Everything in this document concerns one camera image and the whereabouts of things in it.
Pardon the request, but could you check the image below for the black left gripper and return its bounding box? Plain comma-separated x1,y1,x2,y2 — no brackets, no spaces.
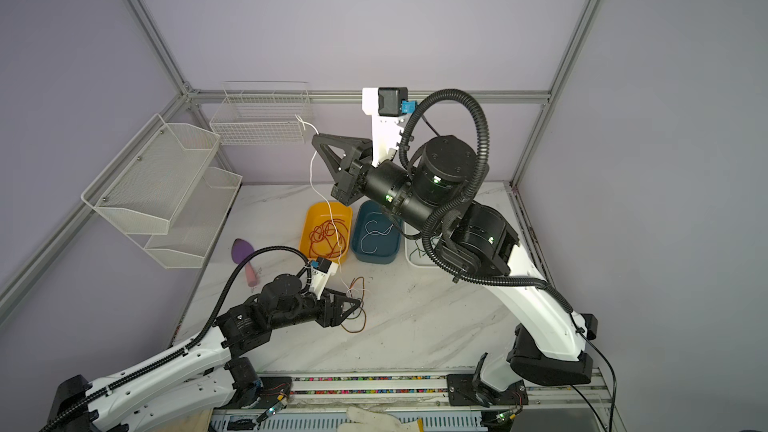
271,287,360,331

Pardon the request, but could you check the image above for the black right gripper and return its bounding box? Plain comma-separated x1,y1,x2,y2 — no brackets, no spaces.
305,130,436,234

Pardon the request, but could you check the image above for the cable bundle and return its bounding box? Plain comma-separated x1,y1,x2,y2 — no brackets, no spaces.
338,275,368,335

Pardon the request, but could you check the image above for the white cable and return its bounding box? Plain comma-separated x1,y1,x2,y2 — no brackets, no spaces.
295,115,361,301
361,218,400,253

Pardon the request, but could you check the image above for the red cable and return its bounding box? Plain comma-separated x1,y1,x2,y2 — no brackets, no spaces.
307,218,351,260

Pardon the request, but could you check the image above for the green cable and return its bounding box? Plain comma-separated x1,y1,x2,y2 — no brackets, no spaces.
413,236,439,262

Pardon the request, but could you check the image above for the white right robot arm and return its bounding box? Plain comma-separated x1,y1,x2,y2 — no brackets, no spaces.
311,87,601,405

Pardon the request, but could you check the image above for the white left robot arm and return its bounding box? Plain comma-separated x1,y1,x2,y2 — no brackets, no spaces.
43,255,362,431

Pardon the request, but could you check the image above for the yellow plastic bin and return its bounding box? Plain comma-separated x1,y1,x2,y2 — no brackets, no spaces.
299,201,353,264

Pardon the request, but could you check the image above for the teal plastic bin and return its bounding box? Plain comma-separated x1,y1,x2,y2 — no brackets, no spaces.
351,201,401,265

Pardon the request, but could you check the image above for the white plastic bin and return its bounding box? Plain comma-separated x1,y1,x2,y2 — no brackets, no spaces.
404,239,437,269

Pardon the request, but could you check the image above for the white work glove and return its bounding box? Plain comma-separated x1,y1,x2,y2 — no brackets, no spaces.
337,407,424,432

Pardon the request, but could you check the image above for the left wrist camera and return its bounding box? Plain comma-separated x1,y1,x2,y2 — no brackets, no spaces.
309,257,339,298

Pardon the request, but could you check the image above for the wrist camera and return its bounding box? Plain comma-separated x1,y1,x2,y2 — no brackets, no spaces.
362,87,417,167
309,257,339,298

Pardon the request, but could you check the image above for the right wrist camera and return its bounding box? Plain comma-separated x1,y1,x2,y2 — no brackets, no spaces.
362,87,417,167

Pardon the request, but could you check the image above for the white wire wall basket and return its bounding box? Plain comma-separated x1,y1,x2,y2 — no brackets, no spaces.
209,81,314,146

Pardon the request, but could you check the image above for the purple pink-handled spatula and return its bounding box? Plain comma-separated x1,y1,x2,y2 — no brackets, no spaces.
230,238,260,287

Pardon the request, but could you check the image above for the white mesh wall shelf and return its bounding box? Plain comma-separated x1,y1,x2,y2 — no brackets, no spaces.
81,114,242,269

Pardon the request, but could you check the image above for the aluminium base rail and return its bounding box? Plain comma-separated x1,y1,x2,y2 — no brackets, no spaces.
119,371,619,432

